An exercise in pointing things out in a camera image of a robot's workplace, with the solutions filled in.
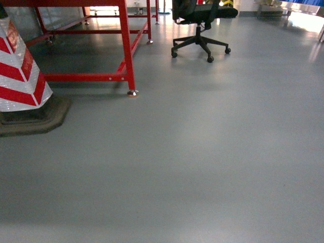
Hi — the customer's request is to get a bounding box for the red white traffic cone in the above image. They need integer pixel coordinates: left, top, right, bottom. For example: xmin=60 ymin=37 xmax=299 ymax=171
xmin=1 ymin=7 xmax=71 ymax=137

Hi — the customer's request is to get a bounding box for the red metal table frame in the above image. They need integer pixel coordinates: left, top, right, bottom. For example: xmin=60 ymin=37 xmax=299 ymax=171
xmin=1 ymin=1 xmax=153 ymax=97

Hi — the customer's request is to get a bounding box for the black office chair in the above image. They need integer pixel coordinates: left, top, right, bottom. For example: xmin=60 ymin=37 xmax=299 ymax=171
xmin=171 ymin=1 xmax=238 ymax=63

